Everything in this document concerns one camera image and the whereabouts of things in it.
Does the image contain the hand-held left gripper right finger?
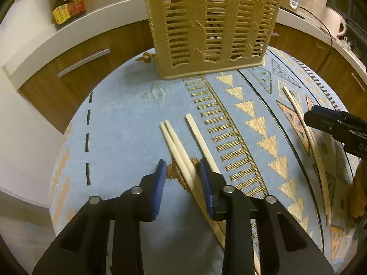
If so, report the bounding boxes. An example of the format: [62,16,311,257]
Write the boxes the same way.
[198,157,334,275]

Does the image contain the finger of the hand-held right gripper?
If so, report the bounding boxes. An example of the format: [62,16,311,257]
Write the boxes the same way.
[311,105,350,121]
[304,111,348,138]

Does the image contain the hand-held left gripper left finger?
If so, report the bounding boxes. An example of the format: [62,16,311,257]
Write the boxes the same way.
[31,159,167,275]

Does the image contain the light wooden chopstick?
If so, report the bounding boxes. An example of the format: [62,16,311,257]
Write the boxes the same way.
[185,114,262,275]
[283,86,333,226]
[159,123,230,248]
[164,120,205,184]

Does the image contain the tan plastic utensil basket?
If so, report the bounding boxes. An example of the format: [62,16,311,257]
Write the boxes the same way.
[141,0,284,80]

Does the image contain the person's right hand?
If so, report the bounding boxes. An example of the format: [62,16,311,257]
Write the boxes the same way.
[348,160,367,221]

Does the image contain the blue patterned tablecloth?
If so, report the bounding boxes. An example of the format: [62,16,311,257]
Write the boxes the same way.
[49,46,362,275]

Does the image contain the white electric kettle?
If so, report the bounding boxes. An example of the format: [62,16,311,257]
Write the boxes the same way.
[324,6,348,37]

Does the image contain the white kitchen counter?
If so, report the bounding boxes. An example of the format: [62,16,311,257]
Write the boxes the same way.
[1,0,367,76]

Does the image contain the yellow label sauce bottle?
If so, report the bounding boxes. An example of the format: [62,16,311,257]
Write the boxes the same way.
[52,0,72,30]

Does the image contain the black power cable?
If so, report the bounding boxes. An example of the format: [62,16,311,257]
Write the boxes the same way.
[300,5,335,47]

